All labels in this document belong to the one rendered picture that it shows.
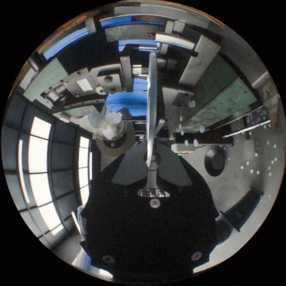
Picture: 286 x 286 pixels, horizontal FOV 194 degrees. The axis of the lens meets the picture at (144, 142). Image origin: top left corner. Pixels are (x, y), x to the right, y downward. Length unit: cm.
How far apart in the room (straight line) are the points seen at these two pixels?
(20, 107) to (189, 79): 371
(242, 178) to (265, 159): 27
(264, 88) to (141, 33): 51
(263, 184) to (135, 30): 118
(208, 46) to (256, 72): 12
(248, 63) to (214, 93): 13
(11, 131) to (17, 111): 58
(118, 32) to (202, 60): 42
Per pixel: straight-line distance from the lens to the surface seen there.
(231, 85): 23
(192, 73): 29
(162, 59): 36
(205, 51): 26
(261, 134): 83
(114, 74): 32
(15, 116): 355
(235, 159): 92
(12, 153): 351
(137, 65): 40
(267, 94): 21
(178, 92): 29
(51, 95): 62
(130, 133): 160
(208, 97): 26
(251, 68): 22
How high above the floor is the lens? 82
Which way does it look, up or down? 3 degrees down
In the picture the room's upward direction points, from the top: 89 degrees counter-clockwise
